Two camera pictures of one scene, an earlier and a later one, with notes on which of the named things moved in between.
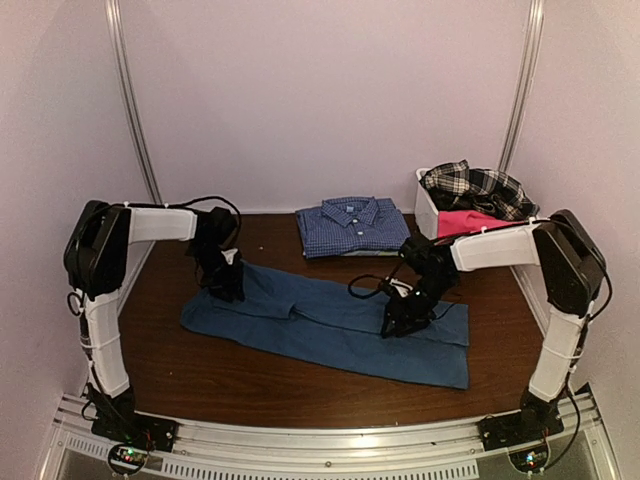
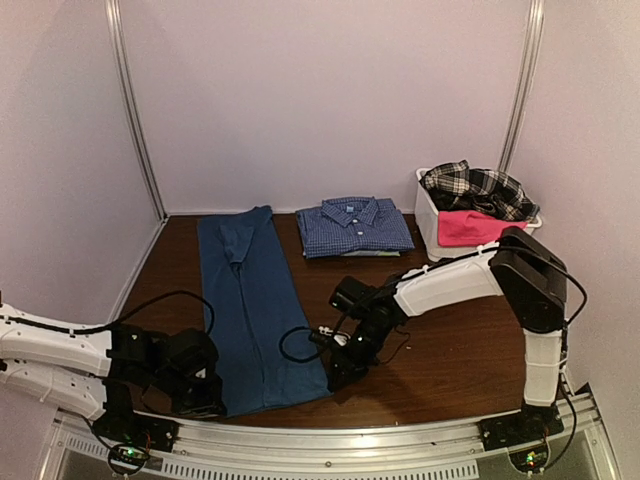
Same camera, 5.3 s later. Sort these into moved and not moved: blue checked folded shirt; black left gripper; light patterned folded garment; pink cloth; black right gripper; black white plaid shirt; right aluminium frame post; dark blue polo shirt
Moved: black right gripper; black left gripper; dark blue polo shirt
Not moved: black white plaid shirt; light patterned folded garment; pink cloth; blue checked folded shirt; right aluminium frame post
